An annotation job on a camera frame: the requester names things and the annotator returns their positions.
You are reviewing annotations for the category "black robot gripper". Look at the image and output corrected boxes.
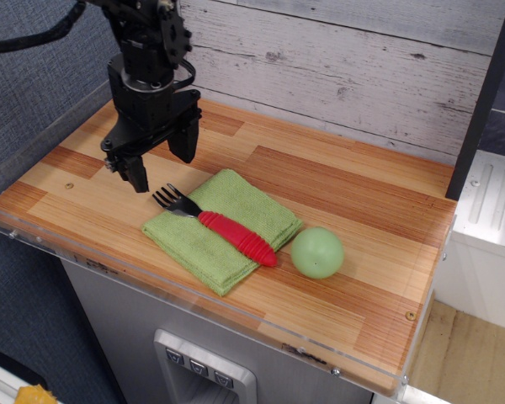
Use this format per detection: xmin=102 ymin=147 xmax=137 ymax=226
xmin=101 ymin=58 xmax=201 ymax=193

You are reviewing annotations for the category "red handled metal fork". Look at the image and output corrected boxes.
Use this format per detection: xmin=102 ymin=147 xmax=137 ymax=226
xmin=152 ymin=183 xmax=277 ymax=267

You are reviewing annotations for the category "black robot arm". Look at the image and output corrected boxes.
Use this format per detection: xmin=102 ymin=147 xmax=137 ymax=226
xmin=95 ymin=1 xmax=201 ymax=193

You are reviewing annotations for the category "folded green cloth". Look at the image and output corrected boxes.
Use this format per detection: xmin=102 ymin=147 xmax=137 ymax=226
xmin=142 ymin=169 xmax=303 ymax=296

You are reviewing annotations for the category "green ball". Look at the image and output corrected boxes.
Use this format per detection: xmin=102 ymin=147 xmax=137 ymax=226
xmin=290 ymin=227 xmax=344 ymax=279

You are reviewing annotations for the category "grey toy fridge cabinet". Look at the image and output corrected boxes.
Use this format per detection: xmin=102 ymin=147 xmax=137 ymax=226
xmin=64 ymin=261 xmax=373 ymax=403

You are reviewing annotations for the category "yellow object at corner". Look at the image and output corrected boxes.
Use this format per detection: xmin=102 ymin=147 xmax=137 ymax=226
xmin=13 ymin=385 xmax=59 ymax=404

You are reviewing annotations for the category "black and white base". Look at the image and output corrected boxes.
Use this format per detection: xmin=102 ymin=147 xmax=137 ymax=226
xmin=0 ymin=353 xmax=48 ymax=403

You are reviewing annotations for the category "white toy sink unit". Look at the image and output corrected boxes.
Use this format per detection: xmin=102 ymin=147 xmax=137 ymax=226
xmin=433 ymin=151 xmax=505 ymax=327

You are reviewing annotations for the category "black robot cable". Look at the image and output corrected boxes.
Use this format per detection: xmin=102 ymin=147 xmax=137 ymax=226
xmin=0 ymin=0 xmax=197 ymax=92

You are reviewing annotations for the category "right dark vertical post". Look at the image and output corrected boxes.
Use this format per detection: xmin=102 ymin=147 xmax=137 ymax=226
xmin=445 ymin=19 xmax=505 ymax=201

